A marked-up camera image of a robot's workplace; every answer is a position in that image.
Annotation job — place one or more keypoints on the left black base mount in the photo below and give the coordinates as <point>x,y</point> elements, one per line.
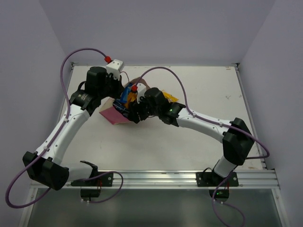
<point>105,180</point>

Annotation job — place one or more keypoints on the right black controller box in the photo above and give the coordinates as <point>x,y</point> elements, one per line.
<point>220,194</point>

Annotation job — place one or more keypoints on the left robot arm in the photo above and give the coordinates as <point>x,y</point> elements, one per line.
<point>44,165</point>

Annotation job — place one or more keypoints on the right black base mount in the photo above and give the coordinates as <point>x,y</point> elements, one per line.
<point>211,179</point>

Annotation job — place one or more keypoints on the left black controller box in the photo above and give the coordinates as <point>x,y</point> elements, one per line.
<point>89,194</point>

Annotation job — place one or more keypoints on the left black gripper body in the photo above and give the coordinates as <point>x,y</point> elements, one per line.
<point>117,87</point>

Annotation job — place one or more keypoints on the blue snack packet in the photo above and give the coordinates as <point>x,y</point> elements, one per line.
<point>125,95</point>

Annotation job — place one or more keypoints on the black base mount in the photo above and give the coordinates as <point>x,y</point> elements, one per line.
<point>211,179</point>
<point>105,180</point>

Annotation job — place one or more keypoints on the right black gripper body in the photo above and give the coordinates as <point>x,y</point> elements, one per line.
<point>144,109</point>

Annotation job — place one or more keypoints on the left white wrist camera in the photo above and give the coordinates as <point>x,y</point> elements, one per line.
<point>114,66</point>

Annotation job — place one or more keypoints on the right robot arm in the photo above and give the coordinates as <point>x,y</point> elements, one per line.
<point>234,135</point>

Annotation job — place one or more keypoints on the pink beige paper bag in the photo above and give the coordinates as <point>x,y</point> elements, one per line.
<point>112,110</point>

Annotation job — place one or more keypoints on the yellow orange snack packet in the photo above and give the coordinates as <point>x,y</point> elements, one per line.
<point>169,97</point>

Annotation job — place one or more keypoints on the aluminium front rail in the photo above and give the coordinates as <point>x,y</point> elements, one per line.
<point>248,179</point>

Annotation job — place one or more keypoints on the black controller box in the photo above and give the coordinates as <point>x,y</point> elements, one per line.
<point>89,194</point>
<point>220,194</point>

